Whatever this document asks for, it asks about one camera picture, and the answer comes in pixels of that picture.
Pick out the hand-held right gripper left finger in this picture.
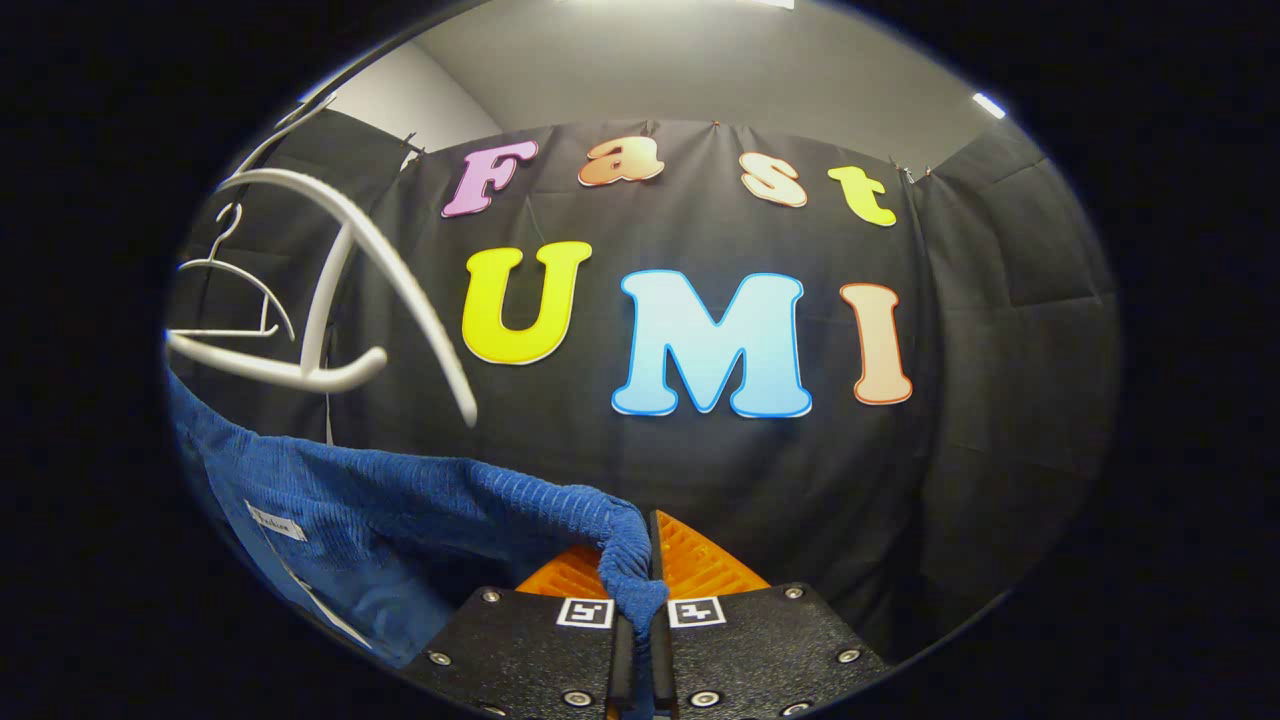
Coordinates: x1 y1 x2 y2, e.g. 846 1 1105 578
400 545 636 720

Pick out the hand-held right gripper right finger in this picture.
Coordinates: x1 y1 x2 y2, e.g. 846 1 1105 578
648 510 889 720

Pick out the blue corduroy jacket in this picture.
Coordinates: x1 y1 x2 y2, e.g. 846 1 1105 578
165 370 669 720

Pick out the white plastic clothes hanger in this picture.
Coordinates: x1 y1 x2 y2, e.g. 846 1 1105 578
170 203 298 343
165 168 479 429

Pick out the black backdrop cloth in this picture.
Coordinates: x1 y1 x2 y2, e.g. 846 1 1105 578
170 105 1121 666

